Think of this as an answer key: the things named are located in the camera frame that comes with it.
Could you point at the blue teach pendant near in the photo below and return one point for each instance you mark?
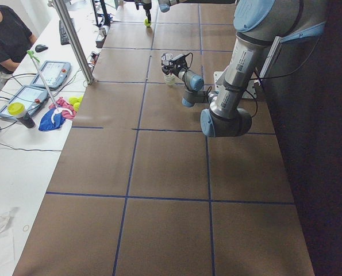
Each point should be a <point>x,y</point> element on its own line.
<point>31,97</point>

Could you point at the yellow tennis ball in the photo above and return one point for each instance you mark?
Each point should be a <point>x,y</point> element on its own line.
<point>73,100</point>
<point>147,23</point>

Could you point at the yellow tennis ball on desk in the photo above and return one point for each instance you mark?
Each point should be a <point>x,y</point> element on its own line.
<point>73,100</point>

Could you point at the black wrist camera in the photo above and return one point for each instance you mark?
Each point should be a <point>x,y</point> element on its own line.
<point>179,60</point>

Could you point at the aluminium frame post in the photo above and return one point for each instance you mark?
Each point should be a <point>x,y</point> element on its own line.
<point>65,18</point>

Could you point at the clear Wilson tennis ball can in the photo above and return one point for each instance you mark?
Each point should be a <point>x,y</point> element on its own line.
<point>170,80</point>

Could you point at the blue and pink cloth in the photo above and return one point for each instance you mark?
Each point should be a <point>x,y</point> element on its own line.
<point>52,120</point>

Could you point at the small metal cup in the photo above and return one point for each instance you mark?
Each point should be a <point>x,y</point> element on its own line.
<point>102,31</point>

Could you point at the dark bottle yellow lid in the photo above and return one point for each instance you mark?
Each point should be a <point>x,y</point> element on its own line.
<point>18,111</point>

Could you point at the green grabber tool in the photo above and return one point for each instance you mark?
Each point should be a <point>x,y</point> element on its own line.
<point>39,80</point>

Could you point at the blue teach pendant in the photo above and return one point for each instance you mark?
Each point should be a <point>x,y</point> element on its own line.
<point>55,73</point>
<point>31,97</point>

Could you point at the man in black shirt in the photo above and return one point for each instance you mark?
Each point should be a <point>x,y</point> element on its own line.
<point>15,40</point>

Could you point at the black computer mouse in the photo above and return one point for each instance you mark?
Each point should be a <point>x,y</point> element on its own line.
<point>40,48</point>

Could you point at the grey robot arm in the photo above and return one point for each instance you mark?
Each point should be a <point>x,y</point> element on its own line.
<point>257,24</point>

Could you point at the blue teach pendant far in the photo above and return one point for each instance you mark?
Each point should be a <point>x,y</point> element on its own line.
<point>55,73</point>

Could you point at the black keyboard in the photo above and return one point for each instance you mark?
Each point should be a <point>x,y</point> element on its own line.
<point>64,40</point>

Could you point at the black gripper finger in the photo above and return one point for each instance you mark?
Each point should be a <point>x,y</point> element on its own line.
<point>148,14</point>

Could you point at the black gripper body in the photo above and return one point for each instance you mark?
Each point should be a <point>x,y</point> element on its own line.
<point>173,69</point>

